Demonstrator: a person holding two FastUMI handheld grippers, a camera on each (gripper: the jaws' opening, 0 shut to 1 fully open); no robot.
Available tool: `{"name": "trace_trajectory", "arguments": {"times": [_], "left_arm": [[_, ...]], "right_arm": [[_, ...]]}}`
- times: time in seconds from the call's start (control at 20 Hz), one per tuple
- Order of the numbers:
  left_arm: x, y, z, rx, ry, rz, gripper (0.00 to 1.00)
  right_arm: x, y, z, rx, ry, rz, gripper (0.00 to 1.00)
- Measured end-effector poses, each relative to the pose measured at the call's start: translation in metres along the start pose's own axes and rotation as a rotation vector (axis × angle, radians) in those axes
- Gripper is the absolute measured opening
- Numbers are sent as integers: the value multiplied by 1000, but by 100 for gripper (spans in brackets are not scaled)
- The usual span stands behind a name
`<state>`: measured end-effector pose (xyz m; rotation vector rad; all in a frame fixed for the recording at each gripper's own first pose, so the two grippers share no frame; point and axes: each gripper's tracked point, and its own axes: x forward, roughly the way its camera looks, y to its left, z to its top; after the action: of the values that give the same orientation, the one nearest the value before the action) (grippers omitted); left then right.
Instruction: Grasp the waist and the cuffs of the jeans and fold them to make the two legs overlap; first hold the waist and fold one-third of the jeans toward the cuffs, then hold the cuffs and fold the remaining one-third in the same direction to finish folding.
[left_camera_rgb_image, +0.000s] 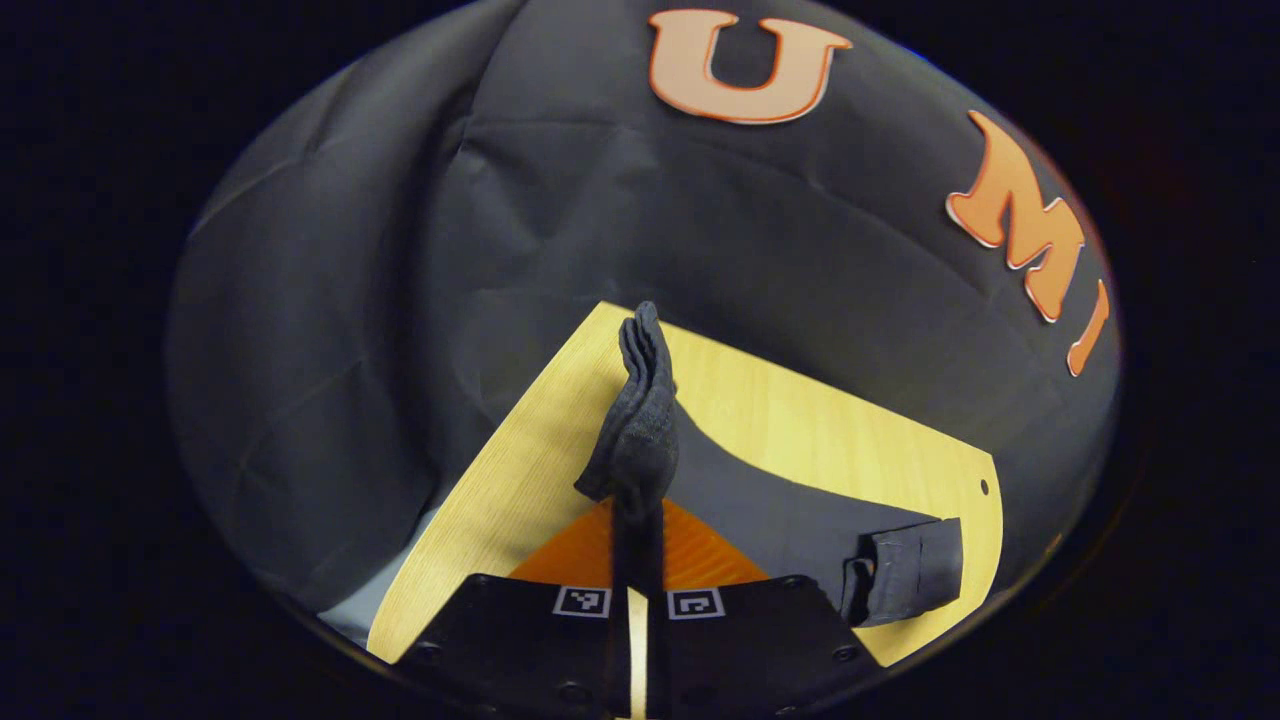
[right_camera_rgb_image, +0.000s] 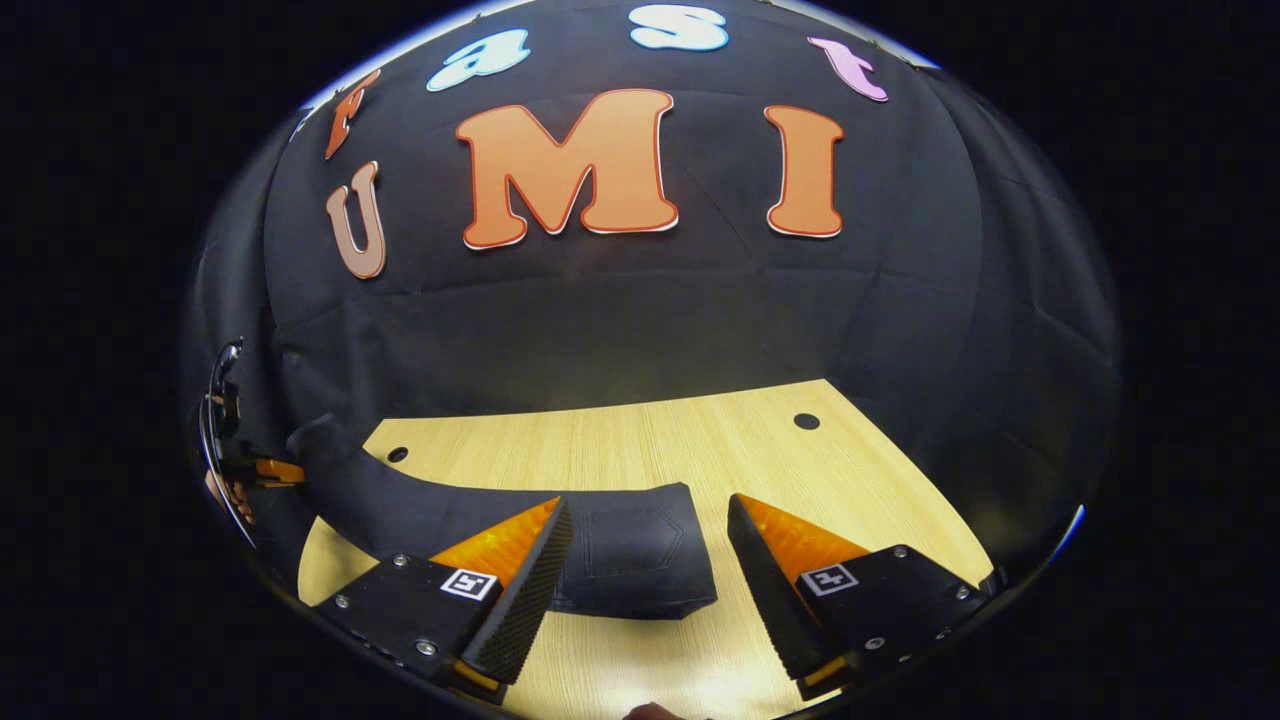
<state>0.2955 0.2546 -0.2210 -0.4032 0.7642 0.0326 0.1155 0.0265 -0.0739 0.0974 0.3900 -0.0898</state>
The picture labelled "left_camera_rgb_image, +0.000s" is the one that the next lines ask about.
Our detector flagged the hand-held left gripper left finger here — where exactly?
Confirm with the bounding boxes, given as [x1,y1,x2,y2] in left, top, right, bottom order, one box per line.
[395,497,633,719]

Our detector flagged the dark grey jeans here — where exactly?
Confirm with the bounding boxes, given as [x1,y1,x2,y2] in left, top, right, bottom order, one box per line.
[573,300,966,629]

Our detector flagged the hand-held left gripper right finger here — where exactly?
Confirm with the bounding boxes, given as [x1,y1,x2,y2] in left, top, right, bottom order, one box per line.
[645,497,886,719]

